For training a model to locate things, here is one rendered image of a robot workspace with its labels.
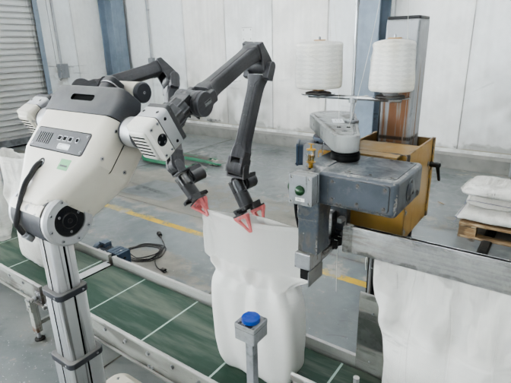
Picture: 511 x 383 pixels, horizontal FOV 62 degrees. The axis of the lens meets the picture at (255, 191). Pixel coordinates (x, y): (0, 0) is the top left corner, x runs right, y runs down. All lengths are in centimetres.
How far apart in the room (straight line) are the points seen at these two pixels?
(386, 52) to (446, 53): 497
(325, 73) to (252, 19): 622
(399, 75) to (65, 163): 102
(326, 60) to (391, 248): 65
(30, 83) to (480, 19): 736
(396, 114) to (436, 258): 55
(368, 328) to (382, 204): 79
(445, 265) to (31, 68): 840
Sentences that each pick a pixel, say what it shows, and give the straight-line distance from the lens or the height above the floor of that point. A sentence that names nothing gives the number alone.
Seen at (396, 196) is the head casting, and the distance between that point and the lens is 117.
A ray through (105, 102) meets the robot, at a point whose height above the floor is 153.
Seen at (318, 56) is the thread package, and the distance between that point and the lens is 149.
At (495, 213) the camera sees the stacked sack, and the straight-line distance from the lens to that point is 423.
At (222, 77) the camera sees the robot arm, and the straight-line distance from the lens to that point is 142.
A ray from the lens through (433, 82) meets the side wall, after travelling 641.
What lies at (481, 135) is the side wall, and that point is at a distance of 639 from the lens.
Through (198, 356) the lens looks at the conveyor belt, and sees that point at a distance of 204.
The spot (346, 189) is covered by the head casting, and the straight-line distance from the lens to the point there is 121.
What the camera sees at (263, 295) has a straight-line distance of 165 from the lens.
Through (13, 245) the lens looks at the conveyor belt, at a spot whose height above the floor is 38.
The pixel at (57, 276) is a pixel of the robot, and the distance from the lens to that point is 149.
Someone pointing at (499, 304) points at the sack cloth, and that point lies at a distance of 140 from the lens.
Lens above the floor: 168
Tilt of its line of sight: 19 degrees down
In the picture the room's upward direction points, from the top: 1 degrees counter-clockwise
